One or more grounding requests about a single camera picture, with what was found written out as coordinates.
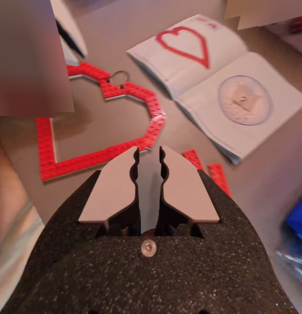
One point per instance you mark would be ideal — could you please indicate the open instruction booklet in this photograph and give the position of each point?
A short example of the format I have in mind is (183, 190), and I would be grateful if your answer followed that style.
(190, 73)

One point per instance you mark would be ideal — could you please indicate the red brick plate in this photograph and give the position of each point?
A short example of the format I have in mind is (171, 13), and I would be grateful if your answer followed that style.
(219, 179)
(194, 159)

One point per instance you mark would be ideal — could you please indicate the red brick heart frame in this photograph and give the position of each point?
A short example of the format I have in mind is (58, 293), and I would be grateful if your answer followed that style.
(131, 92)

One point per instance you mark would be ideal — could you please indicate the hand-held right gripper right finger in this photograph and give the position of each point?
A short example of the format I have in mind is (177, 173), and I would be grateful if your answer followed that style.
(187, 191)

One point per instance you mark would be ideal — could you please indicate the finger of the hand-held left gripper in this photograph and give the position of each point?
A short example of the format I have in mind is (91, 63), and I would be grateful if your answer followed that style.
(67, 19)

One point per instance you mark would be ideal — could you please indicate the clear plastic bag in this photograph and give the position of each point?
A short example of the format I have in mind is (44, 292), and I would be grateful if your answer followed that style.
(293, 262)

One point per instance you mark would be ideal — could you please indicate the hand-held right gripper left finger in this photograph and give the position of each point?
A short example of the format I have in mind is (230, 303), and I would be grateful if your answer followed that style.
(114, 191)

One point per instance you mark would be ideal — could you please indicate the blue plastic bin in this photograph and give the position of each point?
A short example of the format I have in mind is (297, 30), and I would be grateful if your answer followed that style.
(298, 215)

